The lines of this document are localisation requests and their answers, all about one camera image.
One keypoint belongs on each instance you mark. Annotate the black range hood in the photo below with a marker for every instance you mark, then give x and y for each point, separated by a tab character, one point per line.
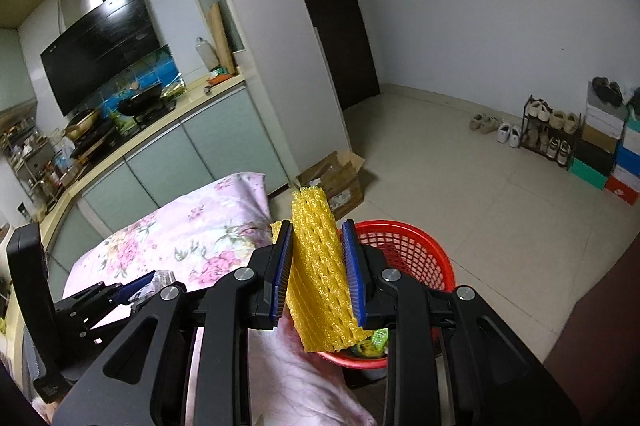
100	46

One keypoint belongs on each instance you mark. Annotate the dark brown door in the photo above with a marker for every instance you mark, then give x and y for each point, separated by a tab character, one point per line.
330	6

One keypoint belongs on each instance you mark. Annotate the wooden cutting board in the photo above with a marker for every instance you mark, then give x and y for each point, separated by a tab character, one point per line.
220	36

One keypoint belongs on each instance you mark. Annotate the black wok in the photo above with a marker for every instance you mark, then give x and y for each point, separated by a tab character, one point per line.
142	101

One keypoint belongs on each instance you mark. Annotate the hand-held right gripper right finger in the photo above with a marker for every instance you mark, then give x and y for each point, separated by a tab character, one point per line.
356	276

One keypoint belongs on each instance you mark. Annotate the small orange green packet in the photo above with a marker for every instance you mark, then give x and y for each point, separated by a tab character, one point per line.
220	79

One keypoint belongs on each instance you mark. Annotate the black shoe rack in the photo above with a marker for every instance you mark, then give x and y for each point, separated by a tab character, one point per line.
524	131

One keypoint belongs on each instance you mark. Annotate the pair of dark shoes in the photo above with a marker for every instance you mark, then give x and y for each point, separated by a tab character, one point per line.
607	91
634	109

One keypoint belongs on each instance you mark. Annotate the pink floral blanket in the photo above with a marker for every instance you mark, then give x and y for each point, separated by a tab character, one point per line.
200	231

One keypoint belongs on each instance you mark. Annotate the shiny yellow green bag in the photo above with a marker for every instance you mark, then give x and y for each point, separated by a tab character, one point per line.
173	88

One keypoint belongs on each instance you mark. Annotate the red plastic mesh basket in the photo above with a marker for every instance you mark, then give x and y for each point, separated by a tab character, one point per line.
425	256

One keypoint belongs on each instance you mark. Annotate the open cardboard box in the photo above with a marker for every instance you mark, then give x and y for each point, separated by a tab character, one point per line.
335	181

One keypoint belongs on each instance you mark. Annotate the dark red wooden cabinet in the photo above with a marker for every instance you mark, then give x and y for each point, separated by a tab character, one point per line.
610	331

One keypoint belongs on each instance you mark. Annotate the golden cooking pot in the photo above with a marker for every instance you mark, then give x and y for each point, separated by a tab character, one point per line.
82	124

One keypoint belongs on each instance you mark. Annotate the group of assorted shoes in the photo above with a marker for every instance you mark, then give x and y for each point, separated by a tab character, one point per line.
555	121

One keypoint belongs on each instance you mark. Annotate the yellow foam fruit net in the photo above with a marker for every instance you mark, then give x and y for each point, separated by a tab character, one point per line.
320	266

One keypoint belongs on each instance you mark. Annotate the translucent plastic bottle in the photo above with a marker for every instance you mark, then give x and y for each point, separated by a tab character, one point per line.
206	56

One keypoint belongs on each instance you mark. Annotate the stack of shoe boxes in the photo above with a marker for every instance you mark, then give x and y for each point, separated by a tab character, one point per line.
600	146

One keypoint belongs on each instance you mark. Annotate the kitchen counter cabinet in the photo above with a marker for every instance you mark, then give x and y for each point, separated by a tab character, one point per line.
220	141

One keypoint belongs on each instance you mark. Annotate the metal kitchen rack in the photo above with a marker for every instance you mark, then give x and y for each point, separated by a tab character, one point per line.
30	166

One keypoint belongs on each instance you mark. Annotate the green snack packet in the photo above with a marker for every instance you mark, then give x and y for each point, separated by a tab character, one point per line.
377	338

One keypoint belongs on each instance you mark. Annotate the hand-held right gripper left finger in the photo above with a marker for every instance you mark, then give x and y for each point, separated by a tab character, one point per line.
282	276

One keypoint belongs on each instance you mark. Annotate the white shoe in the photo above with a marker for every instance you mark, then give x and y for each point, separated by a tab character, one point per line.
515	137
503	131

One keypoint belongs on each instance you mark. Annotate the silver foil wrapper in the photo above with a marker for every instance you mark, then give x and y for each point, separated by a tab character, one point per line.
160	281

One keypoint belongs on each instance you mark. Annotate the beige shoe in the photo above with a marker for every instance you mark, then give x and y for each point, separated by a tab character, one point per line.
477	123
490	126

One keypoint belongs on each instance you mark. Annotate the black gas stove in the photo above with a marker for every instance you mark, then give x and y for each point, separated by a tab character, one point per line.
100	137

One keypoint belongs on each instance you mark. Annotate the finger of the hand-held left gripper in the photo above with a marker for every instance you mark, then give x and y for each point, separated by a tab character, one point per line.
135	285
100	321

